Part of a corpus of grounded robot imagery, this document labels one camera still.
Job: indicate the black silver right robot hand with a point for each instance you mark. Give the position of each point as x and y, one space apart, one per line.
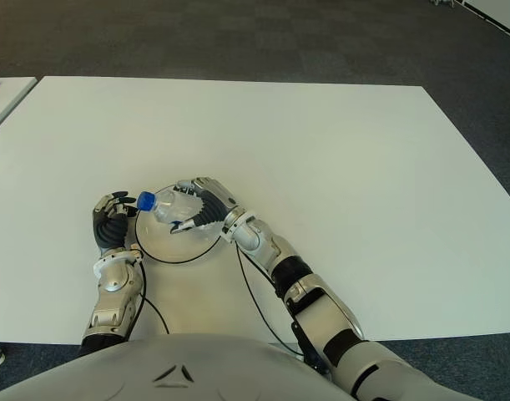
215 206

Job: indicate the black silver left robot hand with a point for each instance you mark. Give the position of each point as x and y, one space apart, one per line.
110 229

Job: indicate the clear water bottle blue cap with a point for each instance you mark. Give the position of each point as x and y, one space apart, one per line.
167 206

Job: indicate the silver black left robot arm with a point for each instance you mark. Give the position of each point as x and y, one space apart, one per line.
112 296

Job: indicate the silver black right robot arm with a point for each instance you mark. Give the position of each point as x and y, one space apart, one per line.
313 301

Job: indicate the white plate with black rim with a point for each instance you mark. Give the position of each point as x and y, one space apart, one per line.
171 244

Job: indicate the grey robot torso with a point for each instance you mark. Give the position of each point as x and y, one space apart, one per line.
175 367

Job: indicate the small white table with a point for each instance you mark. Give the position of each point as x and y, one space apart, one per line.
4 100

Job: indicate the white board panel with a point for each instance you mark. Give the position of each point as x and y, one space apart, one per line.
501 14

